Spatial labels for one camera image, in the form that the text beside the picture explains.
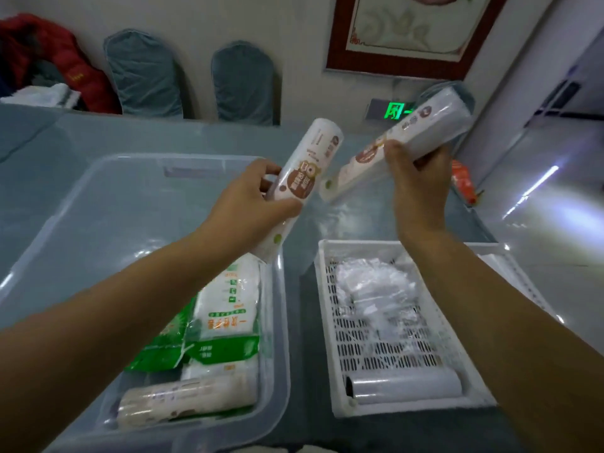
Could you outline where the person's left hand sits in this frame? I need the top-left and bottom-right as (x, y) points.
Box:
(198, 158), (303, 262)

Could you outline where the person's right hand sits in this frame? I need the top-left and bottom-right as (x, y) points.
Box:
(384, 139), (454, 242)

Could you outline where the white printed bag roll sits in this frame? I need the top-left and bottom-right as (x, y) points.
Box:
(116, 372), (259, 430)
(250, 118), (344, 265)
(319, 87), (474, 204)

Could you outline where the person's right forearm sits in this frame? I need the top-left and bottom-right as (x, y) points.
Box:
(400, 231), (604, 453)

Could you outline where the person's left forearm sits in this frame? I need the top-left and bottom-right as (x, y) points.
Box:
(0, 230), (228, 453)

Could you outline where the green lit exit sign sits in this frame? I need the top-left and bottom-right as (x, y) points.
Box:
(366, 98), (415, 122)

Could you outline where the orange plastic bag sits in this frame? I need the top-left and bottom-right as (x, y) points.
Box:
(450, 159), (478, 206)

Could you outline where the green and white packet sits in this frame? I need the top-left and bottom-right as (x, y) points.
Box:
(125, 297), (199, 373)
(183, 254), (263, 366)

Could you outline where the crumpled clear plastic wrap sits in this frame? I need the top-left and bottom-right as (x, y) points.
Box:
(334, 257), (422, 341)

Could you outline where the red framed floral picture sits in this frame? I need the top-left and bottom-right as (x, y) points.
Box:
(325, 0), (511, 81)

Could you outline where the white slotted plastic basket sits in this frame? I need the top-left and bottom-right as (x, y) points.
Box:
(313, 239), (563, 419)

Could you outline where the clear plastic storage bin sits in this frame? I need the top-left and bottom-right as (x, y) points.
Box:
(0, 153), (291, 453)

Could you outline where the plain white bag roll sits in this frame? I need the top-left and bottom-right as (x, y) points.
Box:
(345, 368), (463, 405)

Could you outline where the white folded cloth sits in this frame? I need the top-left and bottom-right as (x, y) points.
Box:
(0, 83), (82, 110)

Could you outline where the red jacket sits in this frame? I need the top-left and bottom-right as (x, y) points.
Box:
(0, 13), (121, 115)

